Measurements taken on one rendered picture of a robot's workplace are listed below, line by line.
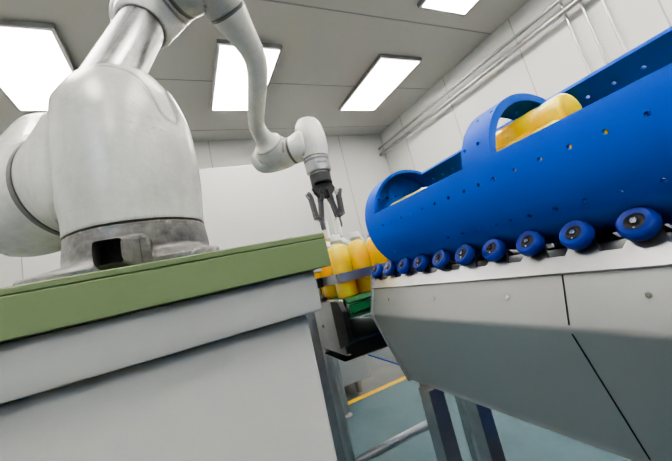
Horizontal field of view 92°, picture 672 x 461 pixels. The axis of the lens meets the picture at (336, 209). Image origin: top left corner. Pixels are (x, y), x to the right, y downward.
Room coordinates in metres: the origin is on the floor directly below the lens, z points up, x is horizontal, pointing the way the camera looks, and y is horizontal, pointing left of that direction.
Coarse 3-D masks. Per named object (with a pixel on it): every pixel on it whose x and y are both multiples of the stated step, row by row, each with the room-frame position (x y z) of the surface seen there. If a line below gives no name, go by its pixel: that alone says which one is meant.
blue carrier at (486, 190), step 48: (528, 96) 0.59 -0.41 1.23; (576, 96) 0.58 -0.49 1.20; (624, 96) 0.36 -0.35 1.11; (480, 144) 0.55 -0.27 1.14; (528, 144) 0.47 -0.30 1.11; (576, 144) 0.41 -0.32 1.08; (624, 144) 0.38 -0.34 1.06; (384, 192) 0.98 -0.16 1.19; (432, 192) 0.67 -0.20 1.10; (480, 192) 0.57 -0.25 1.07; (528, 192) 0.50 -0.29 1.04; (576, 192) 0.45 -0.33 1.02; (624, 192) 0.41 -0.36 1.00; (384, 240) 0.90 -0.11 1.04; (432, 240) 0.75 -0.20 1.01; (480, 240) 0.66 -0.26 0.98
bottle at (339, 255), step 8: (336, 240) 1.10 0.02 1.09; (336, 248) 1.08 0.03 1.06; (344, 248) 1.09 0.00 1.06; (336, 256) 1.08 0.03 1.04; (344, 256) 1.08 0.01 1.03; (336, 264) 1.08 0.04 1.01; (344, 264) 1.08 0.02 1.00; (336, 272) 1.08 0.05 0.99; (352, 280) 1.09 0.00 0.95; (336, 288) 1.10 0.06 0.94; (344, 288) 1.08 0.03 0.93; (352, 288) 1.08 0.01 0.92; (344, 296) 1.08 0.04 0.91
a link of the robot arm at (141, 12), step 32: (128, 0) 0.62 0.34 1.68; (160, 0) 0.65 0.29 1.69; (128, 32) 0.59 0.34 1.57; (160, 32) 0.67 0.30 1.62; (128, 64) 0.58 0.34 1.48; (32, 128) 0.42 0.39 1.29; (0, 160) 0.37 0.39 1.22; (0, 192) 0.37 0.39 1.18; (0, 224) 0.39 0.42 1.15; (32, 224) 0.39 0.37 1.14; (32, 256) 0.48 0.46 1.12
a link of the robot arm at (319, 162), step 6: (312, 156) 1.07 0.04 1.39; (318, 156) 1.07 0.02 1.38; (324, 156) 1.08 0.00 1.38; (306, 162) 1.09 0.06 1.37; (312, 162) 1.07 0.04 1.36; (318, 162) 1.07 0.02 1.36; (324, 162) 1.08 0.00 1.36; (306, 168) 1.09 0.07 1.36; (312, 168) 1.07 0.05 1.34; (318, 168) 1.07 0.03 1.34; (324, 168) 1.08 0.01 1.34; (330, 168) 1.10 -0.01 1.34
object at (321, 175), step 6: (312, 174) 1.08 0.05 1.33; (318, 174) 1.08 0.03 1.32; (324, 174) 1.08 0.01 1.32; (330, 174) 1.11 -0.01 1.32; (312, 180) 1.09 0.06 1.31; (318, 180) 1.08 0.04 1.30; (324, 180) 1.08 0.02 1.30; (330, 180) 1.10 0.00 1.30; (312, 186) 1.10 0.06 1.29; (318, 186) 1.10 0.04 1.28; (324, 186) 1.10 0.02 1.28; (330, 186) 1.11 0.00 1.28; (318, 192) 1.09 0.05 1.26; (324, 192) 1.10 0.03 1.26; (318, 198) 1.11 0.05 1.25; (324, 198) 1.12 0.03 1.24
